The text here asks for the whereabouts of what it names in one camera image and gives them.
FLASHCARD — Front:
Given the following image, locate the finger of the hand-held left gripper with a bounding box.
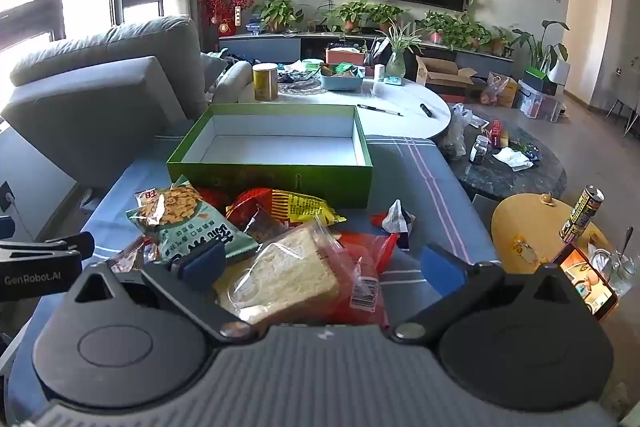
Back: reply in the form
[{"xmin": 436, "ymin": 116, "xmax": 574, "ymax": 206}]
[{"xmin": 0, "ymin": 232, "xmax": 96, "ymax": 259}]

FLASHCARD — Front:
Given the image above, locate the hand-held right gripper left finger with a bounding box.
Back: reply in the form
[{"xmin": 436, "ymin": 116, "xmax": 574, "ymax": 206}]
[{"xmin": 66, "ymin": 240, "xmax": 258, "ymax": 343}]

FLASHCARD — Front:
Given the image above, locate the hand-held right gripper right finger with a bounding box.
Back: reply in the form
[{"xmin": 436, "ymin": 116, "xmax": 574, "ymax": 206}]
[{"xmin": 390, "ymin": 243, "xmax": 585, "ymax": 343}]

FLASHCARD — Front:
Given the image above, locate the green cracker snack bag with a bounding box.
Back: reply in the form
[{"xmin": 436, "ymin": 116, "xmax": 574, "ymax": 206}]
[{"xmin": 125, "ymin": 176, "xmax": 260, "ymax": 265}]

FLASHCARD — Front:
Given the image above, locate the red plastic snack bag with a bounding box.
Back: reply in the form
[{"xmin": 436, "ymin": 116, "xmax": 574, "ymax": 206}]
[{"xmin": 325, "ymin": 231, "xmax": 398, "ymax": 328}]

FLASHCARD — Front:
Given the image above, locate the bagged bread slice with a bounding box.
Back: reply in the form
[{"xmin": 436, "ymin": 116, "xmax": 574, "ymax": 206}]
[{"xmin": 215, "ymin": 218, "xmax": 353, "ymax": 325}]

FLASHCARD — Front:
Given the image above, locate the red yellow snack bag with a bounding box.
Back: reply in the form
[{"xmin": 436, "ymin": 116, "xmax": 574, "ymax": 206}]
[{"xmin": 225, "ymin": 188, "xmax": 347, "ymax": 228}]

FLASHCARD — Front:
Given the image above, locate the green cardboard box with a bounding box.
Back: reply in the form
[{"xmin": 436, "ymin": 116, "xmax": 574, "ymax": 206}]
[{"xmin": 166, "ymin": 103, "xmax": 374, "ymax": 209}]

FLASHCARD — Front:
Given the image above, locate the small white red packet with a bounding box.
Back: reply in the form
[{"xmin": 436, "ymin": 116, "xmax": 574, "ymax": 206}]
[{"xmin": 371, "ymin": 199, "xmax": 417, "ymax": 252}]

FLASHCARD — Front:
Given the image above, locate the yellow round stool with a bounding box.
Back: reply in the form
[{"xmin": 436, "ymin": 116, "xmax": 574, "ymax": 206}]
[{"xmin": 491, "ymin": 194, "xmax": 622, "ymax": 279}]

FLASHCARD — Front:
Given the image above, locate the dark marble round table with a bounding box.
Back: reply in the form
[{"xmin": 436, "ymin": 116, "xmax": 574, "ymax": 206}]
[{"xmin": 439, "ymin": 117, "xmax": 569, "ymax": 201}]

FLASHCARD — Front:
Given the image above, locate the striped blue blanket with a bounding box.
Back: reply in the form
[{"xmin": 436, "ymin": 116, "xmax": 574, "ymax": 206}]
[{"xmin": 7, "ymin": 134, "xmax": 501, "ymax": 427}]

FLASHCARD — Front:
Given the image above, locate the small glass jar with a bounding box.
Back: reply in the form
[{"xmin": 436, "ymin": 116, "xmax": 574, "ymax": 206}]
[{"xmin": 469, "ymin": 135, "xmax": 490, "ymax": 166}]

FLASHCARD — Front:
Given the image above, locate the white crumpled tissue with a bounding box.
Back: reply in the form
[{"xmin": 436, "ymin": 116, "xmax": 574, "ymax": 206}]
[{"xmin": 492, "ymin": 146, "xmax": 534, "ymax": 172}]

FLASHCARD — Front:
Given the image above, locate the clear plastic bag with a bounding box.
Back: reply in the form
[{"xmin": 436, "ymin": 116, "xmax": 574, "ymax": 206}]
[{"xmin": 442, "ymin": 104, "xmax": 474, "ymax": 158}]

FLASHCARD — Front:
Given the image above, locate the grey sofa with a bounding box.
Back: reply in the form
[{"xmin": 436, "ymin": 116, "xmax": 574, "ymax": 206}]
[{"xmin": 0, "ymin": 14, "xmax": 256, "ymax": 210}]

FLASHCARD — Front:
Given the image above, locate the smartphone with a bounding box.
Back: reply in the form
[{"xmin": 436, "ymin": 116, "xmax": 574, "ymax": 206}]
[{"xmin": 552, "ymin": 243, "xmax": 620, "ymax": 322}]

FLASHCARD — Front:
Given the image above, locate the small red box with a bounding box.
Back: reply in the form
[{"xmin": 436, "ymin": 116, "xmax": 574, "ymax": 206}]
[{"xmin": 489, "ymin": 120, "xmax": 509, "ymax": 148}]

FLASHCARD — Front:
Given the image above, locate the black yellow drink can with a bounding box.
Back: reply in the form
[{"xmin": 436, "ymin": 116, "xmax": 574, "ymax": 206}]
[{"xmin": 558, "ymin": 185, "xmax": 605, "ymax": 244}]

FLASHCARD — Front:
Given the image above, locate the thin black white pen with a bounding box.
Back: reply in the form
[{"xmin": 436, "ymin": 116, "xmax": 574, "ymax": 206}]
[{"xmin": 356, "ymin": 104, "xmax": 404, "ymax": 116}]

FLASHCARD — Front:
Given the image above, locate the glass with spoon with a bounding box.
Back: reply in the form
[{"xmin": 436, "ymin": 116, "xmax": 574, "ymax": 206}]
[{"xmin": 589, "ymin": 227, "xmax": 640, "ymax": 299}]

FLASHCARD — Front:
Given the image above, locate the white oval coffee table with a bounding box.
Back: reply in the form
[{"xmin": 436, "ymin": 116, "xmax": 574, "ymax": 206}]
[{"xmin": 239, "ymin": 72, "xmax": 452, "ymax": 140}]

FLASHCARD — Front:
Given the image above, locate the yellow canister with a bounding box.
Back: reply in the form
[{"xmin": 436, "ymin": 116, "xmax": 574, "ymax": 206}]
[{"xmin": 252, "ymin": 63, "xmax": 280, "ymax": 102}]

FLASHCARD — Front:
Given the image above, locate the open cardboard box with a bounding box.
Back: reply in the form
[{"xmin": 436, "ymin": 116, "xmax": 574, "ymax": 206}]
[{"xmin": 415, "ymin": 55, "xmax": 482, "ymax": 98}]

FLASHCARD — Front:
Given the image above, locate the clear storage bin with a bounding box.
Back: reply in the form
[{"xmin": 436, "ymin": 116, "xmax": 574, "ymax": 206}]
[{"xmin": 516, "ymin": 79, "xmax": 562, "ymax": 124}]

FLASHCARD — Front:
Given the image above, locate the blue plastic basket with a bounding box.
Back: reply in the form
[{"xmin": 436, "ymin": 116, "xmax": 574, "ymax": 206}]
[{"xmin": 319, "ymin": 64, "xmax": 366, "ymax": 92}]

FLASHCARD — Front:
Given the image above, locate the spider plant in glass vase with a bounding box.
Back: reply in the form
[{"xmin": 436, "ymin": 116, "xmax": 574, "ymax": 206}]
[{"xmin": 372, "ymin": 24, "xmax": 426, "ymax": 78}]

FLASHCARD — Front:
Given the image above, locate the grey television console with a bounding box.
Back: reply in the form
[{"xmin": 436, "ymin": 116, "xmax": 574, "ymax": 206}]
[{"xmin": 218, "ymin": 32, "xmax": 516, "ymax": 68}]

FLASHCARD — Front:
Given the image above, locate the pink box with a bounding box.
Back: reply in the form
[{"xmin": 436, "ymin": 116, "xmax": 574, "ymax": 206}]
[{"xmin": 325, "ymin": 47, "xmax": 364, "ymax": 66}]

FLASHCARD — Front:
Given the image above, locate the large leafy plant white pot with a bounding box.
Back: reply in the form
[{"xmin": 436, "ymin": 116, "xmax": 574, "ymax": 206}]
[{"xmin": 510, "ymin": 20, "xmax": 572, "ymax": 84}]

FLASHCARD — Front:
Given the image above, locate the row of potted plants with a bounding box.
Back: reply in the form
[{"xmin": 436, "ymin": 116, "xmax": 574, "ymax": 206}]
[{"xmin": 250, "ymin": 0, "xmax": 516, "ymax": 56}]

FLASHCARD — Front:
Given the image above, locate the dining chair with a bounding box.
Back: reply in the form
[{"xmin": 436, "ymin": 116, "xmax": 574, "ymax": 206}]
[{"xmin": 607, "ymin": 79, "xmax": 640, "ymax": 138}]

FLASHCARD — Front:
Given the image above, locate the red berry branch arrangement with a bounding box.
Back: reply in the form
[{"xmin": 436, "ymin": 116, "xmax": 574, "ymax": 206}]
[{"xmin": 197, "ymin": 0, "xmax": 257, "ymax": 38}]

